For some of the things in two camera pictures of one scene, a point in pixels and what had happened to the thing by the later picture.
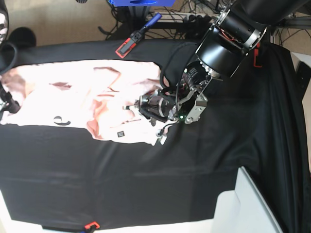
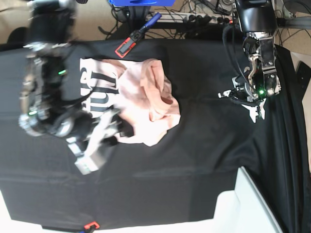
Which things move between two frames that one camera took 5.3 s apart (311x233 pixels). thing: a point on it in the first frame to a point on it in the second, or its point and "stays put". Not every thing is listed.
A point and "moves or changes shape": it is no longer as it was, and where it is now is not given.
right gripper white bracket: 161,107 to 251,102
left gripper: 6,102 to 99,134
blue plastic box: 142,3 stays put
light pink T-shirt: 93,92 moves or changes shape
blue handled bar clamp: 125,48 stays put
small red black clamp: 88,225 stays put
